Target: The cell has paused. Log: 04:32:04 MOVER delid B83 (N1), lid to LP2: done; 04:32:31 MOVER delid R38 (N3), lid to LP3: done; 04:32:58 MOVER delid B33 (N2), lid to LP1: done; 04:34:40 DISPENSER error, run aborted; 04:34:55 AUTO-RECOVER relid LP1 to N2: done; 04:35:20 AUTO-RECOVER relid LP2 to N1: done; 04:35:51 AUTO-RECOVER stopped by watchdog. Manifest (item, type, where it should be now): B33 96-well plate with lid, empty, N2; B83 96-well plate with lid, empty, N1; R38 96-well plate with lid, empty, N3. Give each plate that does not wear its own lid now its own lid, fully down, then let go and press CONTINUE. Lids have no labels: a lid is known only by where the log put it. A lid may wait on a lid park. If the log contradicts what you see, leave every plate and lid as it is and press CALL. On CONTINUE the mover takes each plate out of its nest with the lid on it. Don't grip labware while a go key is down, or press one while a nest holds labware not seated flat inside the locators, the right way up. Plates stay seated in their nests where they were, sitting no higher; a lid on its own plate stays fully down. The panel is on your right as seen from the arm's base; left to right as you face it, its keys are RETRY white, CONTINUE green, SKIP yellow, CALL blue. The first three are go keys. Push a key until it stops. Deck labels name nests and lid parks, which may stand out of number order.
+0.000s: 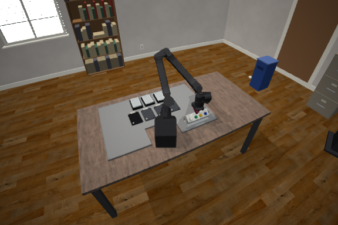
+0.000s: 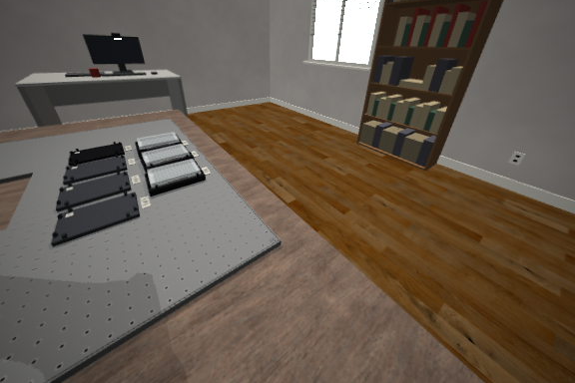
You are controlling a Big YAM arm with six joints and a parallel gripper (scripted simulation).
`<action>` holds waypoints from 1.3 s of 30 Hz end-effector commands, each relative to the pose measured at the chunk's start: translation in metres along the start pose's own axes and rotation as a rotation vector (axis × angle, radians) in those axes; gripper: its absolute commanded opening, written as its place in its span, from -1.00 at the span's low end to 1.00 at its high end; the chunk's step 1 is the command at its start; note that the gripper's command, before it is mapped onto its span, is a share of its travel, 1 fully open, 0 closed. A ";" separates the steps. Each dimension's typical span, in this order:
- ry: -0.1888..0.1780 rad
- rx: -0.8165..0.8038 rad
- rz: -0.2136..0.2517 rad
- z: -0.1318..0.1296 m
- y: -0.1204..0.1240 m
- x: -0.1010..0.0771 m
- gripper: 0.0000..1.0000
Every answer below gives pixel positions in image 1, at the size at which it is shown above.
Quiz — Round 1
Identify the white button panel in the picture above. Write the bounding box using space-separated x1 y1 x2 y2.
184 107 210 127

